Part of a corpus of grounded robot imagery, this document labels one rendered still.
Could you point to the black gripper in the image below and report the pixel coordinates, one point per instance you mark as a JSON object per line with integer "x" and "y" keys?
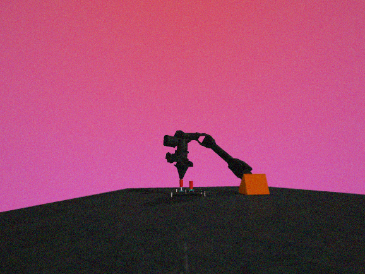
{"x": 182, "y": 161}

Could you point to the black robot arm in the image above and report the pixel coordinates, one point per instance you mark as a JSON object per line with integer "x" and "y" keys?
{"x": 181, "y": 140}

